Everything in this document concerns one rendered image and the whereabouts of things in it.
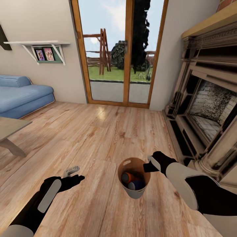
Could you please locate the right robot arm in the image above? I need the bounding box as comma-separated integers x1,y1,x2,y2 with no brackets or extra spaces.
143,151,237,237

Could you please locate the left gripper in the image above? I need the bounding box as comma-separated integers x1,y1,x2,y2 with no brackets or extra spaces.
65,175,85,191

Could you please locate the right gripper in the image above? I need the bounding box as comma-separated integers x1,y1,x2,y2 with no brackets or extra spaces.
143,163,159,172

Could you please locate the trash can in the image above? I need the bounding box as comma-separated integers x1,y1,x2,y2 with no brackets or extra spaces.
118,157,151,199

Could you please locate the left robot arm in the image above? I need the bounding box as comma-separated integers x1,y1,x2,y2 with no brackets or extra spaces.
0,166,85,237

